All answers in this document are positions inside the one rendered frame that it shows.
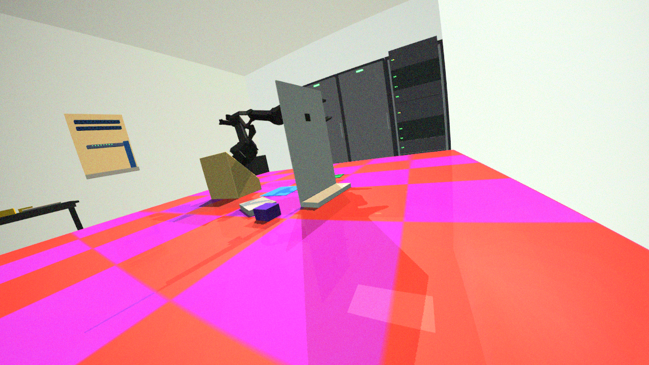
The blue square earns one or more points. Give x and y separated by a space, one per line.
282 191

